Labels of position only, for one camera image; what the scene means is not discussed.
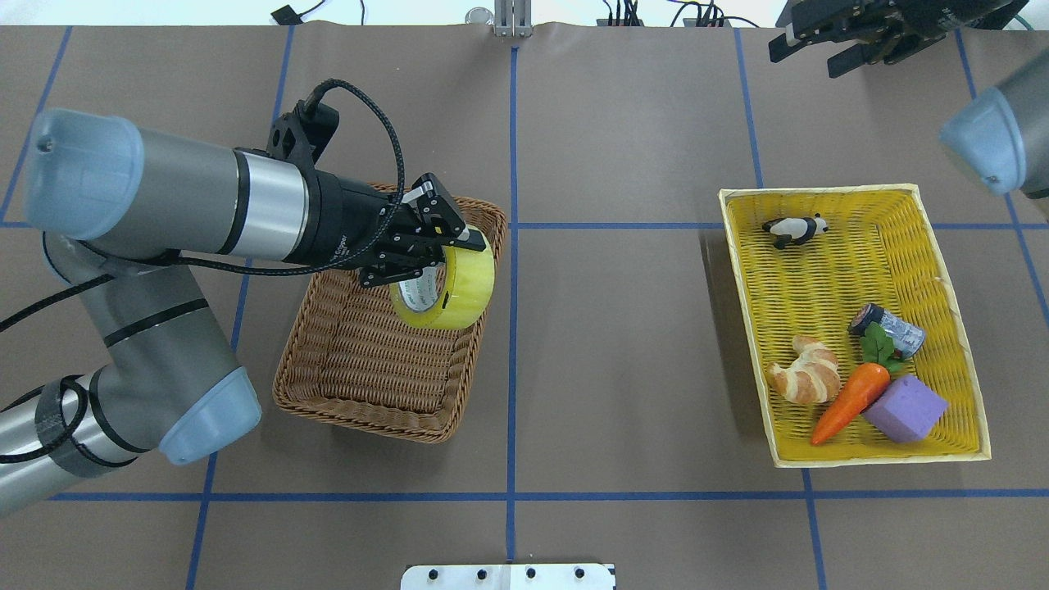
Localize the yellow tape roll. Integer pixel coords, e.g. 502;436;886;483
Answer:
388;225;496;331

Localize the brown wicker basket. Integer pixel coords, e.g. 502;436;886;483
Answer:
272;197;508;443

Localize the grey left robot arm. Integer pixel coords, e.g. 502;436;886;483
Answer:
2;103;495;515

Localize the toy carrot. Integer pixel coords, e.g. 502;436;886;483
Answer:
810;322;903;446

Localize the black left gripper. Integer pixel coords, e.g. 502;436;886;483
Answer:
305;172;488;288

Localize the toy croissant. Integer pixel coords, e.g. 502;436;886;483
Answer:
765;335;842;406

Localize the black plug on table edge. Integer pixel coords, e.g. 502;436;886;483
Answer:
270;5;303;26

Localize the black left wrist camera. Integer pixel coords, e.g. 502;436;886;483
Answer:
265;100;340;170

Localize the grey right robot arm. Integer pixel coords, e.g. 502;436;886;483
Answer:
768;1;1048;205

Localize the aluminium post mount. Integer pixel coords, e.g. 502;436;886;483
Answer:
492;0;534;39

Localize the white metal bracket plate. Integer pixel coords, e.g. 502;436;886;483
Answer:
398;563;618;589

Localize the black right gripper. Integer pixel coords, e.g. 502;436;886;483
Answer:
768;1;1018;79

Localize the purple foam block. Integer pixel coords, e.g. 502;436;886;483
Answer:
862;374;949;443

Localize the panda figurine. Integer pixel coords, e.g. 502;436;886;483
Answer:
761;213;829;250

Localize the yellow woven basket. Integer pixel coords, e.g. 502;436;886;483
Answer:
718;183;992;468

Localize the black braided camera cable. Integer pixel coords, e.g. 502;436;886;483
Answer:
0;79;407;465

